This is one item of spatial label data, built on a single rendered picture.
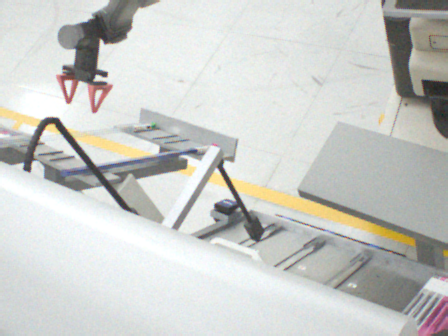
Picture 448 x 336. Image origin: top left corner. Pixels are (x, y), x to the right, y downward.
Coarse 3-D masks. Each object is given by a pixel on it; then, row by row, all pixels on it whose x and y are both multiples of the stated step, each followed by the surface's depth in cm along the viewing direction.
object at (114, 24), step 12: (120, 0) 119; (132, 0) 117; (144, 0) 107; (156, 0) 110; (108, 12) 133; (120, 12) 125; (132, 12) 129; (108, 24) 137; (120, 24) 136; (108, 36) 142
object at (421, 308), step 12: (432, 288) 116; (444, 288) 116; (420, 300) 111; (432, 300) 111; (444, 300) 111; (408, 312) 106; (420, 312) 106; (432, 312) 107; (444, 312) 107; (420, 324) 102; (432, 324) 103; (444, 324) 103
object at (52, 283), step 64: (0, 192) 4; (64, 192) 4; (0, 256) 4; (64, 256) 4; (128, 256) 4; (192, 256) 4; (256, 256) 25; (0, 320) 4; (64, 320) 4; (128, 320) 3; (192, 320) 3; (256, 320) 3; (320, 320) 3; (384, 320) 3
